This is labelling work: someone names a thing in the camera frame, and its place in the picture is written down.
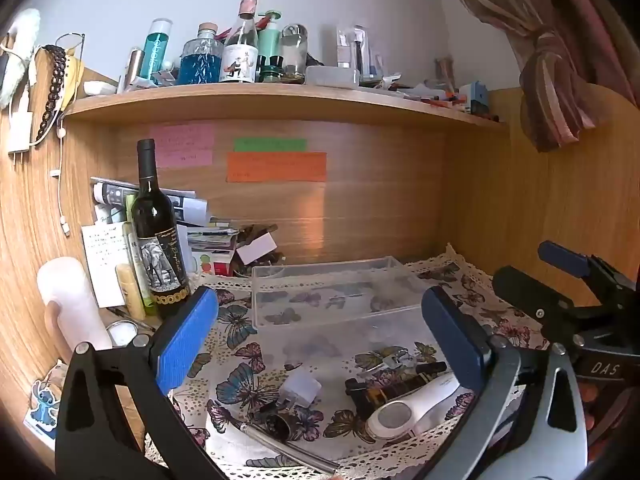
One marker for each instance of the glass with brown sticks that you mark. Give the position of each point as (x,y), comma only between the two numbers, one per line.
(445,72)

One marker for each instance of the butterfly print tablecloth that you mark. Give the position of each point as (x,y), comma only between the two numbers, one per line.
(240,360)

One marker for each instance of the teal bottle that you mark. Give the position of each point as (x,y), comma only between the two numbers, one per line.
(155,52)

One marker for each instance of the white charger cube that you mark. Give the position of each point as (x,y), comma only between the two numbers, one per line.
(300,387)

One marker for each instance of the yellow tube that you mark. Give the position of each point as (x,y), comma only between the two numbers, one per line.
(131,292)

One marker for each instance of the brown striped curtain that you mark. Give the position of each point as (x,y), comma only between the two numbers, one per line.
(560,35)

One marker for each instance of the crumpled packets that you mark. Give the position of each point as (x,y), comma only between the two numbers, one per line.
(155,80)

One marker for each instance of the silver metal clip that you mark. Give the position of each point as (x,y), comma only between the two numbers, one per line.
(390,360)

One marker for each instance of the green pump bottle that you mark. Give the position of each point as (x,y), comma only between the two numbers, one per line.
(270,40)

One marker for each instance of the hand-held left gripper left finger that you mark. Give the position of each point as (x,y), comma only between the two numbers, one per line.
(185,342)

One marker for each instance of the dark wine bottle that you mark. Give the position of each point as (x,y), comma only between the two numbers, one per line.
(157,240)

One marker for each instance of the clear packaged razor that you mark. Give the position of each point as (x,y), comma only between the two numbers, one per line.
(352,50)

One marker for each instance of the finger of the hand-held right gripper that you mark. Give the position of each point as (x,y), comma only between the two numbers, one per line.
(530,295)
(562,258)

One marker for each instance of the white power adapter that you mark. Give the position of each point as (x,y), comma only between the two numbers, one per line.
(20,132)

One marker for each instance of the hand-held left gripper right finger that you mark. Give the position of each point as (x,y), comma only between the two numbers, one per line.
(450,340)

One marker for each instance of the clear bottle white label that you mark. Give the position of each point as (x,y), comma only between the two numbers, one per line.
(240,55)

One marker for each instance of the white green tube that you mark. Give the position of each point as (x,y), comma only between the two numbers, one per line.
(136,255)

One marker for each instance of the pink sticky note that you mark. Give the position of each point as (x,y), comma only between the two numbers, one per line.
(182,145)

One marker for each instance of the clear plastic box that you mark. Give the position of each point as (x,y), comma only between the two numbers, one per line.
(330,285)

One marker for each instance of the pile of pens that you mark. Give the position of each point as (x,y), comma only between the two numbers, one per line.
(430,97)

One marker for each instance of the blue cartoon sticker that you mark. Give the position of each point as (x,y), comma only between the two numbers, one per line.
(42,407)

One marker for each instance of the white plastic cup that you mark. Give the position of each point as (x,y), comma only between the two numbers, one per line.
(67,290)

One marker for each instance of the copper silver tube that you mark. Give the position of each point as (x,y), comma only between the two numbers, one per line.
(134,67)

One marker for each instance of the white handwritten note paper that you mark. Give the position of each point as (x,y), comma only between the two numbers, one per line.
(102,260)

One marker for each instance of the yellow cloth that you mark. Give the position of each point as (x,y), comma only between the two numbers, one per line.
(74,77)

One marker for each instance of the wooden shelf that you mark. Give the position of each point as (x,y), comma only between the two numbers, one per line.
(275,102)

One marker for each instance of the silver metal pen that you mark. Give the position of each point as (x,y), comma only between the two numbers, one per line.
(290,452)

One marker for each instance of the blue pencil sharpener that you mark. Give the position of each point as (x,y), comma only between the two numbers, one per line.
(475,97)

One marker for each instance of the white handheld device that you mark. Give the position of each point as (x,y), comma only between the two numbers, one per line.
(395,417)

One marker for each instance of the dark ink bottle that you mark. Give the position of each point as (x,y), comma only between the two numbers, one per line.
(271,71)

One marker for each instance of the round white tin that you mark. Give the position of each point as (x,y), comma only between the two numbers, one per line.
(122,334)

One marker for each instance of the green sticky note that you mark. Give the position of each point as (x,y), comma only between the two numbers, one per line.
(270,145)

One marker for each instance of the translucent white case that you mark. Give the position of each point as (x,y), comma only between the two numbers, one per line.
(332,76)

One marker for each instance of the orange sticky note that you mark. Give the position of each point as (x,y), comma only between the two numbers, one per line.
(275,167)

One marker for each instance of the blue glass bottle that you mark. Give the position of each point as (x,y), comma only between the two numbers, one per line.
(201,62)

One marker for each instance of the stack of papers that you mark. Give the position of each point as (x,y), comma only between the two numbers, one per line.
(200,230)

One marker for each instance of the red white carton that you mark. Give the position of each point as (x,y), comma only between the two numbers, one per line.
(215,264)

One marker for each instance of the small clear package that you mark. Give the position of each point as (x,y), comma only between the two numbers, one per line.
(377,65)

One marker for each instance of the black tube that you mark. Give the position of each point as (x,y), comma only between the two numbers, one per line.
(431,368)

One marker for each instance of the clear glass jar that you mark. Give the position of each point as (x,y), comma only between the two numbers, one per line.
(294,50)

